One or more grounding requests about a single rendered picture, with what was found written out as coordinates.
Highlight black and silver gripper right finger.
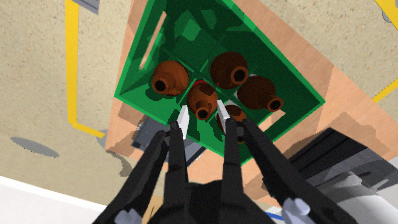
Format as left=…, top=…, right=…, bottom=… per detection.
left=217, top=100, right=358, bottom=224

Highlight green plastic crate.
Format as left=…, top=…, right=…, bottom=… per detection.
left=114, top=0, right=310, bottom=158

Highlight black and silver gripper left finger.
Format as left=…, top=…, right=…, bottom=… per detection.
left=92, top=105, right=190, bottom=224

